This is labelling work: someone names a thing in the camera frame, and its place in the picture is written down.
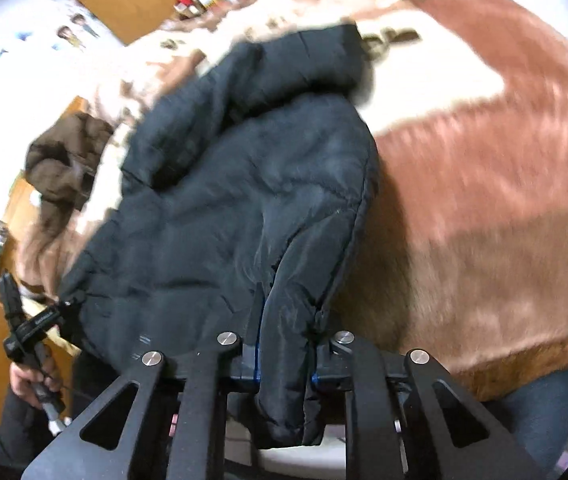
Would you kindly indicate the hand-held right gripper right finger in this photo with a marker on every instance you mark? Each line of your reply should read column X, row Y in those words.
column 334, row 360

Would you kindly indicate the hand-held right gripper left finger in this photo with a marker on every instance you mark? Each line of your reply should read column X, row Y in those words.
column 246, row 360

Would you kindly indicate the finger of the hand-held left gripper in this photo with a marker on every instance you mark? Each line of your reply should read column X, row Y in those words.
column 10, row 300

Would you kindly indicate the black puffer jacket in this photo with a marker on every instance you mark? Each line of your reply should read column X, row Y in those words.
column 214, row 185

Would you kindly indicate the person's left forearm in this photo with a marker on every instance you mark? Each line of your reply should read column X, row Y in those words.
column 19, row 425

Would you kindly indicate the person's left hand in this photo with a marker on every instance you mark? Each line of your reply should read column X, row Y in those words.
column 21, row 375

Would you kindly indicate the brown puffer jacket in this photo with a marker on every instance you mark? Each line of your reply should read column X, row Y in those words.
column 64, row 160

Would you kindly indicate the person's right leg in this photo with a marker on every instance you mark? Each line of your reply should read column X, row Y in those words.
column 534, row 420

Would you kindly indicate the brown printed blanket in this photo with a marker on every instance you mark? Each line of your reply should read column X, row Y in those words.
column 464, row 160

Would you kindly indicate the wooden wardrobe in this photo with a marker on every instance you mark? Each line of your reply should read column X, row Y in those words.
column 124, row 0

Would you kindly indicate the cartoon wall poster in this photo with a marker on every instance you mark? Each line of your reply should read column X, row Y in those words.
column 76, row 27

